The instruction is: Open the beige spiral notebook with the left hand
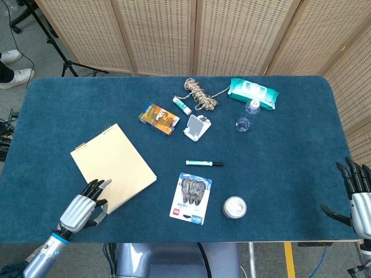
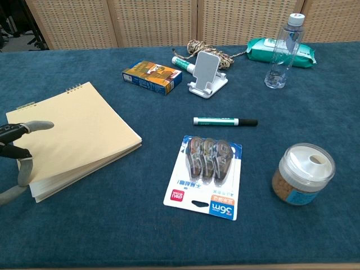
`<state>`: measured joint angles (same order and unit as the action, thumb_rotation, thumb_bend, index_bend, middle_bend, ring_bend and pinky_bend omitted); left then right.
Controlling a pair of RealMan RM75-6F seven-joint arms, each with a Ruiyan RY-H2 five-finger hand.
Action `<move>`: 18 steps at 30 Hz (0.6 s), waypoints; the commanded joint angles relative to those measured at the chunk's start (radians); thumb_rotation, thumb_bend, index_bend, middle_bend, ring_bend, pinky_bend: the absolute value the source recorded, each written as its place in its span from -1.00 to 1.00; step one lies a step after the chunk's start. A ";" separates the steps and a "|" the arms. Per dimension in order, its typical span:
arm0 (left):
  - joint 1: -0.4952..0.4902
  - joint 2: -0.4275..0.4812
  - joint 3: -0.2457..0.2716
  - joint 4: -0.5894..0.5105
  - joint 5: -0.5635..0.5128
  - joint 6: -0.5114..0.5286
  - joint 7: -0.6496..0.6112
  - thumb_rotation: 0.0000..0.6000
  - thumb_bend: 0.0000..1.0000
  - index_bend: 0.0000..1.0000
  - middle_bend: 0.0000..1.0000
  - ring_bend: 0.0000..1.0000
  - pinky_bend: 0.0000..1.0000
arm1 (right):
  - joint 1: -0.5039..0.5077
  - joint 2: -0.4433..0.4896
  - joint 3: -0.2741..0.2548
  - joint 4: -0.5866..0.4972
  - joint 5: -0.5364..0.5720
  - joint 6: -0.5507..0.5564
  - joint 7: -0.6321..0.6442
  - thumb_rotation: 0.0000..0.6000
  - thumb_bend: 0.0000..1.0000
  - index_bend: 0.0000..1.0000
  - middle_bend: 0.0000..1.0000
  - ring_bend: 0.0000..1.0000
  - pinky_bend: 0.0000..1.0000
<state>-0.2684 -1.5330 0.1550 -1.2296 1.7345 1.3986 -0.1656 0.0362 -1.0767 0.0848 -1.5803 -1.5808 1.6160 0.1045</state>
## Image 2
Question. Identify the black tripod stand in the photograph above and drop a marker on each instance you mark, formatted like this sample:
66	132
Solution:
33	31

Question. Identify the white folding phone stand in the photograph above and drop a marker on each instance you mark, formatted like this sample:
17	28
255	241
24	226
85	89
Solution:
207	76

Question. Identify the green white marker black cap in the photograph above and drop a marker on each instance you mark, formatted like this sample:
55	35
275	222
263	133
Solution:
222	121

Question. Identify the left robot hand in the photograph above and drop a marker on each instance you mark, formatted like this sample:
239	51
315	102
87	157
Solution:
14	132

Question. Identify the blue velvet tablecloth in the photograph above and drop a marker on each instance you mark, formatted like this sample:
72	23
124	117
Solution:
112	225

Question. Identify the woven rattan folding screen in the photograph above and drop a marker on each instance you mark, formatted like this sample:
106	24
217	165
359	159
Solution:
157	22

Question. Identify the blue and orange cardboard box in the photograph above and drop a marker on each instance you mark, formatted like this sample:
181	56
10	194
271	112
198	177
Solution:
152	76

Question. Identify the green wet wipes pack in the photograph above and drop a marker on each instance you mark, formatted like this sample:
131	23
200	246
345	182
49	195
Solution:
261	53

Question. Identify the correction tape blister pack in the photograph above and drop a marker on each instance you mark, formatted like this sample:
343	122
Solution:
205	180

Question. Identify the green and white glue stick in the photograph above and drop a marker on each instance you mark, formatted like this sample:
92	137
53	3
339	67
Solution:
182	63

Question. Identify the clear jar with white lid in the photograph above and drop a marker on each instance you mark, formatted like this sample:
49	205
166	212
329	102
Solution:
303	174

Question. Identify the clear plastic water bottle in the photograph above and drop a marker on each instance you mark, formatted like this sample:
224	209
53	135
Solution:
284	53

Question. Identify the cream spiral notebook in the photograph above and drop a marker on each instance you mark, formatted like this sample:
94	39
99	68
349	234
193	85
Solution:
81	132

